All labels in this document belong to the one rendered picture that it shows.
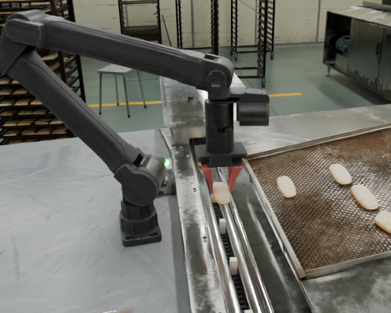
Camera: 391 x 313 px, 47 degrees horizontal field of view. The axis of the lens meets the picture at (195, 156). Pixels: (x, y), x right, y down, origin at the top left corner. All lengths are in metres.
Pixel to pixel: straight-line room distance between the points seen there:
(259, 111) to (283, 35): 7.40
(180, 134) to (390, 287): 0.82
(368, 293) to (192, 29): 7.35
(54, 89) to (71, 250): 0.34
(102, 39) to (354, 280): 0.61
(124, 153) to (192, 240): 0.23
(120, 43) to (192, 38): 7.09
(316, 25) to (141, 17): 3.03
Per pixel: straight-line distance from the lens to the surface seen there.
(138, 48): 0.87
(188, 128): 1.38
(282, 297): 0.86
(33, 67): 0.95
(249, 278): 0.85
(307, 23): 8.35
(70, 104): 0.94
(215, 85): 0.84
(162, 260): 0.94
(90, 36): 0.89
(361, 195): 0.98
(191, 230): 0.95
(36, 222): 1.15
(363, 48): 5.08
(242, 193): 1.18
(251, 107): 0.86
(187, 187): 1.13
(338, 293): 0.77
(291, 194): 1.01
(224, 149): 0.89
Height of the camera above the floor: 1.37
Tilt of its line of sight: 23 degrees down
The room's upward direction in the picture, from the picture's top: 2 degrees counter-clockwise
